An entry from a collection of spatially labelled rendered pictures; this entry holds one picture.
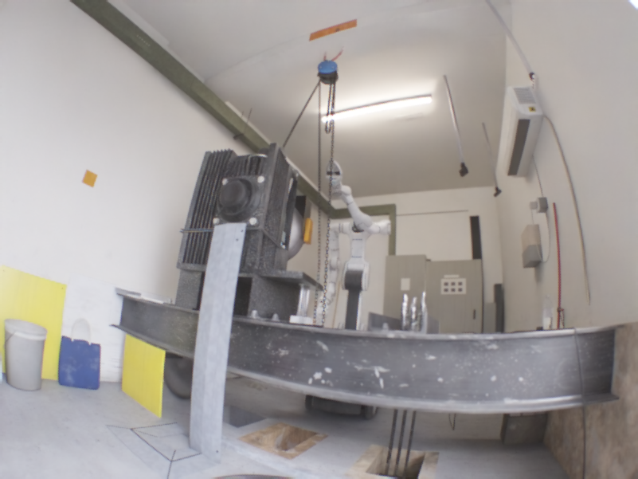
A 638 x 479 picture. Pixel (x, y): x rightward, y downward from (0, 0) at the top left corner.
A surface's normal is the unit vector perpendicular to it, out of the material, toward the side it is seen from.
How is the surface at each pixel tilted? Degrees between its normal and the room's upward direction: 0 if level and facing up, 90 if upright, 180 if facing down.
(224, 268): 90
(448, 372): 90
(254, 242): 90
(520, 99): 90
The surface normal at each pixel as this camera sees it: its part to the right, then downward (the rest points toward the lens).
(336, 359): -0.44, -0.30
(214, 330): -0.24, -0.30
